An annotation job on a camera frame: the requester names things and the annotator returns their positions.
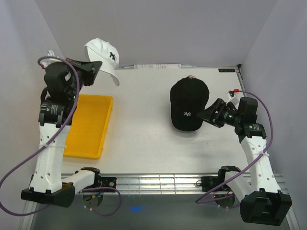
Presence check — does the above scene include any yellow tray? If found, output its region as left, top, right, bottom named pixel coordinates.
left=64, top=94, right=113, bottom=160

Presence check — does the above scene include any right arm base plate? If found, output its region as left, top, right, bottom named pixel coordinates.
left=194, top=176, right=225, bottom=192

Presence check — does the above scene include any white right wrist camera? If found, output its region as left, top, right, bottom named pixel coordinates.
left=227, top=89, right=240, bottom=105

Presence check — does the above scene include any white cap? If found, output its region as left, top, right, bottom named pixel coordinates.
left=83, top=38, right=120, bottom=86

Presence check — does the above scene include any paper sheet at back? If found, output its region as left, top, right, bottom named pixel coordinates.
left=134, top=64, right=181, bottom=69

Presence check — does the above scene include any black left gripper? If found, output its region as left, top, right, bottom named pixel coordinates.
left=66, top=58, right=103, bottom=99

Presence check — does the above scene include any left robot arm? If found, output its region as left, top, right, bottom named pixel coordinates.
left=21, top=58, right=103, bottom=207

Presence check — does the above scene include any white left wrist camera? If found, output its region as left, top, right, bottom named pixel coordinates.
left=39, top=50, right=59, bottom=69

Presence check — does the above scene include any aluminium table frame rail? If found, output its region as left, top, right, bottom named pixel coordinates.
left=59, top=173, right=288, bottom=196

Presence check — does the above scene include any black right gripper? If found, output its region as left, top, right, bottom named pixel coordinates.
left=196, top=98, right=241, bottom=128

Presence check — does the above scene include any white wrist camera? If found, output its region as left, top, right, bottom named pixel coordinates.
left=39, top=50, right=59, bottom=69
left=227, top=89, right=240, bottom=105

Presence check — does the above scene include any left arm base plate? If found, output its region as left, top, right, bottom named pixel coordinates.
left=98, top=177, right=117, bottom=193

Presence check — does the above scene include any black logo sticker right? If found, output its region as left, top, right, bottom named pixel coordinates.
left=218, top=68, right=236, bottom=73

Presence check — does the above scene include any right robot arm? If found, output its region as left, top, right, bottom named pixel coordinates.
left=196, top=97, right=292, bottom=226

